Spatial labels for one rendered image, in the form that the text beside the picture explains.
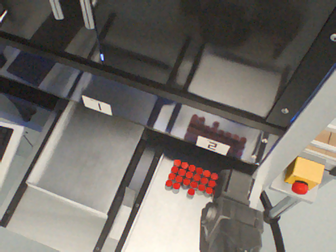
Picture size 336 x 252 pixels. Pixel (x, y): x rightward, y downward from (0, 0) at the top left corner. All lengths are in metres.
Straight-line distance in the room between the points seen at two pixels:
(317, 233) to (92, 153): 1.36
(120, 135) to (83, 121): 0.13
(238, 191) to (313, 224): 1.52
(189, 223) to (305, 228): 1.13
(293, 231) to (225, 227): 1.58
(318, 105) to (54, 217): 0.75
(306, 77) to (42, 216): 0.79
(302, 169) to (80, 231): 0.63
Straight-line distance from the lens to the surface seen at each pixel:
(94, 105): 1.09
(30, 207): 1.17
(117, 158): 1.16
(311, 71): 0.71
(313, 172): 1.07
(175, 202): 1.11
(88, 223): 1.11
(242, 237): 0.55
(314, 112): 0.80
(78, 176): 1.16
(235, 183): 0.66
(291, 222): 2.13
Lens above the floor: 1.96
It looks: 70 degrees down
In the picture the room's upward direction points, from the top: 6 degrees counter-clockwise
